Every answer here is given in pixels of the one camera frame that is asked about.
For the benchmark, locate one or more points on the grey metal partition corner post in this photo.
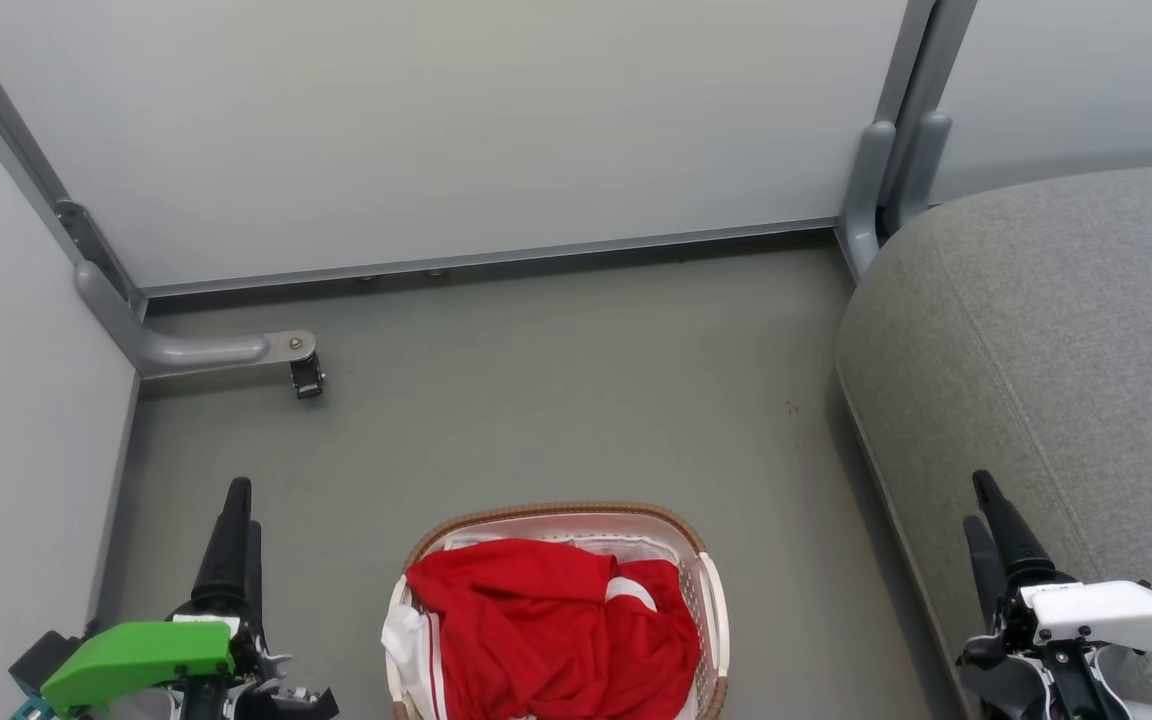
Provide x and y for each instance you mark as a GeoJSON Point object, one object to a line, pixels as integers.
{"type": "Point", "coordinates": [6, 130]}

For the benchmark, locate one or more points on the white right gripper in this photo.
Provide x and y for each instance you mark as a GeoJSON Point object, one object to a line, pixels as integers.
{"type": "Point", "coordinates": [1116, 615]}

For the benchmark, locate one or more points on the grey metal partition double post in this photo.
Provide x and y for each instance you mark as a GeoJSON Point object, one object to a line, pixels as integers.
{"type": "Point", "coordinates": [921, 55]}

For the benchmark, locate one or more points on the grey partition foot post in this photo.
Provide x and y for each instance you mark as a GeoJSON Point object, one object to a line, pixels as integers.
{"type": "Point", "coordinates": [921, 165]}
{"type": "Point", "coordinates": [866, 190]}

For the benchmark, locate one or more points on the black caster wheel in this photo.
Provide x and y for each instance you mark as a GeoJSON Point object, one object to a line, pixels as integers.
{"type": "Point", "coordinates": [307, 378]}

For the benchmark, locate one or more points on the grey fabric sofa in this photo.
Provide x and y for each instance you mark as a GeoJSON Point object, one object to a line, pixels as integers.
{"type": "Point", "coordinates": [1056, 350]}

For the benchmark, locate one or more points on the red garment thin white stripes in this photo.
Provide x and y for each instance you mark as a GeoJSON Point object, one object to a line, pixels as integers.
{"type": "Point", "coordinates": [506, 620]}

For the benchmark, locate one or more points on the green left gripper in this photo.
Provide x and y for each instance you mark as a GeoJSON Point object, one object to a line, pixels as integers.
{"type": "Point", "coordinates": [136, 660]}

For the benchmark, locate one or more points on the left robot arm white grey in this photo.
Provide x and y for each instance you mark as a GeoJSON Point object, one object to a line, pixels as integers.
{"type": "Point", "coordinates": [148, 706]}

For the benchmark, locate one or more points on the white laundry basket brown rim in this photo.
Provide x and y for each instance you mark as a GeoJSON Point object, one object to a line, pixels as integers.
{"type": "Point", "coordinates": [696, 560]}

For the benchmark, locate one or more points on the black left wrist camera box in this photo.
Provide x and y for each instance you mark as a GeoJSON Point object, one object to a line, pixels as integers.
{"type": "Point", "coordinates": [41, 660]}

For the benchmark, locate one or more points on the grey partition foot long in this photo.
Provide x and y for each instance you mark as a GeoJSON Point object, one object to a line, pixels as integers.
{"type": "Point", "coordinates": [196, 350]}

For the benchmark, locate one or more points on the grey metal partition bottom rail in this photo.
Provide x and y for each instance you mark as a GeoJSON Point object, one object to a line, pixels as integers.
{"type": "Point", "coordinates": [496, 257]}

